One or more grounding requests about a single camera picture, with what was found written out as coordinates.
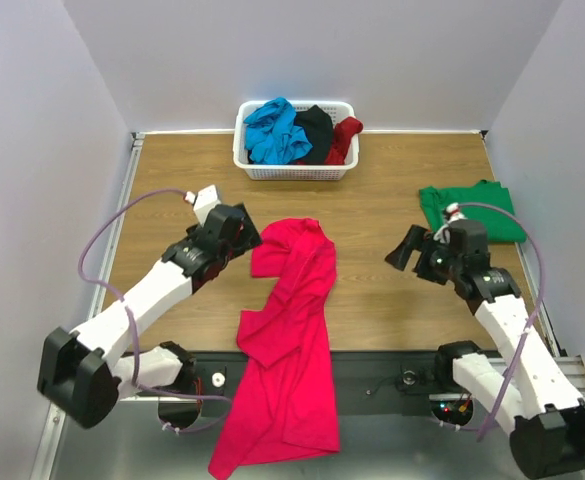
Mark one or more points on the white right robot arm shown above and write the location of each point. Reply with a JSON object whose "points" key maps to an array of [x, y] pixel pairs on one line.
{"points": [[533, 401]]}

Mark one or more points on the aluminium frame rail right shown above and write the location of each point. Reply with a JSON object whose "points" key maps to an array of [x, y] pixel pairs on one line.
{"points": [[572, 367]]}

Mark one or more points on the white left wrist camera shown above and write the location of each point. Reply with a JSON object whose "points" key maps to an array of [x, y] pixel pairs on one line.
{"points": [[203, 201]]}

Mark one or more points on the dark red t shirt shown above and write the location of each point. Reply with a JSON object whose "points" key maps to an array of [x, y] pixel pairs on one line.
{"points": [[343, 134]]}

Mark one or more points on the green folded t shirt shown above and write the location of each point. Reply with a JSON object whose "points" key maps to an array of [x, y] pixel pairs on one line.
{"points": [[500, 228]]}

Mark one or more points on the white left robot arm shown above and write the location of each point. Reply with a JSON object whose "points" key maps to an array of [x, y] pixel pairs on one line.
{"points": [[85, 371]]}

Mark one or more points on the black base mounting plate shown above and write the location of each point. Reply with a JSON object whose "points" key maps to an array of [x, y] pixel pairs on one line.
{"points": [[366, 383]]}

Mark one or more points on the white plastic basket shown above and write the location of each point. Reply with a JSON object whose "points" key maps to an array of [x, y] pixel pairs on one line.
{"points": [[337, 110]]}

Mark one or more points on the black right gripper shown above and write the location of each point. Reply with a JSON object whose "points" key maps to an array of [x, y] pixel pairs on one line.
{"points": [[423, 258]]}

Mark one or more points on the black t shirt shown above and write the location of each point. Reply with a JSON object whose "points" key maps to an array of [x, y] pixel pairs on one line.
{"points": [[318, 128]]}

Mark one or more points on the blue t shirt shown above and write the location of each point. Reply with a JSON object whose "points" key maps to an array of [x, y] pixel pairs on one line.
{"points": [[271, 135]]}

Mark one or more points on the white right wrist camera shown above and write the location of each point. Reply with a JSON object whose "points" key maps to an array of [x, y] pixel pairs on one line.
{"points": [[453, 213]]}

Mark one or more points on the aluminium frame rail left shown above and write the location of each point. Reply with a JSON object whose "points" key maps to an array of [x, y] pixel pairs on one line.
{"points": [[96, 260]]}

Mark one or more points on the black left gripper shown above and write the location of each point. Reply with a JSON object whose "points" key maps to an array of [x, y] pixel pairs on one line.
{"points": [[248, 237]]}

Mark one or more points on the pink red t shirt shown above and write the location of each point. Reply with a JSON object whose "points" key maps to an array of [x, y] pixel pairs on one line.
{"points": [[285, 406]]}

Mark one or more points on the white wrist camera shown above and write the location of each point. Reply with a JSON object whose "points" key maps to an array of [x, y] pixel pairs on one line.
{"points": [[453, 213], [203, 201]]}

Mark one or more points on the aluminium frame rail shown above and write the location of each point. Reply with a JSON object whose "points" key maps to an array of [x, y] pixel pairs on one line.
{"points": [[572, 367], [96, 260]]}

